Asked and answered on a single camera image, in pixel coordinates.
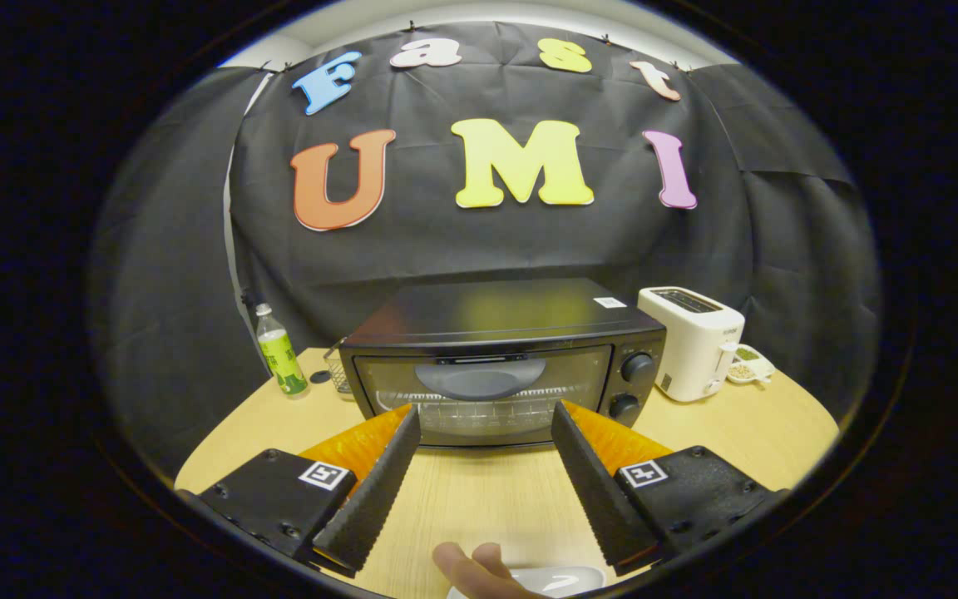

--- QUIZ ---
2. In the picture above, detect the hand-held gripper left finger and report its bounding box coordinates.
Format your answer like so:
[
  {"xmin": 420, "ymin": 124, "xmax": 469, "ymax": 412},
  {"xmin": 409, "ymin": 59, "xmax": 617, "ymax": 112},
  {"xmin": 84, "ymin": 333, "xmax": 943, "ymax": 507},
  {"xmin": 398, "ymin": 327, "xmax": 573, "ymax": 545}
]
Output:
[{"xmin": 175, "ymin": 405, "xmax": 422, "ymax": 581}]

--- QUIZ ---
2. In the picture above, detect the green label plastic bottle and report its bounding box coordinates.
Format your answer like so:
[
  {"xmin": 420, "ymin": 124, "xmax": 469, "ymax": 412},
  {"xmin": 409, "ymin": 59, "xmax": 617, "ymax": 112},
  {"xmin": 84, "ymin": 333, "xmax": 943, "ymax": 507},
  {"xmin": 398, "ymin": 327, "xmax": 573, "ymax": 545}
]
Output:
[{"xmin": 255, "ymin": 303, "xmax": 311, "ymax": 399}]

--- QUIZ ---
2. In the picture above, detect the black toaster oven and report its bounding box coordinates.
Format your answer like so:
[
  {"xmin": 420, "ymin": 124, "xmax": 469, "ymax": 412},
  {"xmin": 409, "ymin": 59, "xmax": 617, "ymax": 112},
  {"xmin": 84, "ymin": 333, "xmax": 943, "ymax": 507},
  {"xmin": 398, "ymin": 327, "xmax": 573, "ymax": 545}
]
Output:
[{"xmin": 338, "ymin": 278, "xmax": 668, "ymax": 450}]

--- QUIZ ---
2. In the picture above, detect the white pop-up toaster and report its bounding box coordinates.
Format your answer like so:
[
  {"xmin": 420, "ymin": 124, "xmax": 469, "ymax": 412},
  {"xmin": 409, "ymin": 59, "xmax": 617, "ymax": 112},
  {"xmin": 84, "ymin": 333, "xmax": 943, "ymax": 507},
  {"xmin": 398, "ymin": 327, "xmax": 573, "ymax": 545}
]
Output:
[{"xmin": 637, "ymin": 286, "xmax": 746, "ymax": 403}]

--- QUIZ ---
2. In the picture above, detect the small wire basket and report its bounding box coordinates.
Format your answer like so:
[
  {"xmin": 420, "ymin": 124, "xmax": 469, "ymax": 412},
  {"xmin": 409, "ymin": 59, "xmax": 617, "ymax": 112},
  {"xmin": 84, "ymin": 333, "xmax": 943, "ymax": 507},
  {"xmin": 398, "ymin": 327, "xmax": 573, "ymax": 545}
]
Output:
[{"xmin": 323, "ymin": 337, "xmax": 355, "ymax": 396}]

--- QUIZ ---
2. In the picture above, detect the white square plate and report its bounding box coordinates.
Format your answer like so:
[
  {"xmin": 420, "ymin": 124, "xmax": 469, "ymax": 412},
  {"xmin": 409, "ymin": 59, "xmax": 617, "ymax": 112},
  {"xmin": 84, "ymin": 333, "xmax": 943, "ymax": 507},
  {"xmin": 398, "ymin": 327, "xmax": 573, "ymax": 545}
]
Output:
[{"xmin": 446, "ymin": 566, "xmax": 607, "ymax": 599}]

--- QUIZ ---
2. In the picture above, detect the small white dish with seeds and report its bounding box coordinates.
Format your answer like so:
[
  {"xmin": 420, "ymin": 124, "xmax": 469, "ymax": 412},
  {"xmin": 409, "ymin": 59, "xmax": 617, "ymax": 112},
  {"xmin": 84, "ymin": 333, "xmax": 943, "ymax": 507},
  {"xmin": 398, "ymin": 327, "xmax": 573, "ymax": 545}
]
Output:
[{"xmin": 726, "ymin": 344, "xmax": 777, "ymax": 385}]

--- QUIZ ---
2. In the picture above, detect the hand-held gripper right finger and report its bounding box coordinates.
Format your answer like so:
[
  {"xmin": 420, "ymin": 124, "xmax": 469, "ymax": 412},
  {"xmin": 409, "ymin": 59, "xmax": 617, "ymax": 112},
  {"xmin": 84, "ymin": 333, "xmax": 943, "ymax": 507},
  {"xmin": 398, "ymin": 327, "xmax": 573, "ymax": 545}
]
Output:
[{"xmin": 551, "ymin": 400, "xmax": 789, "ymax": 577}]

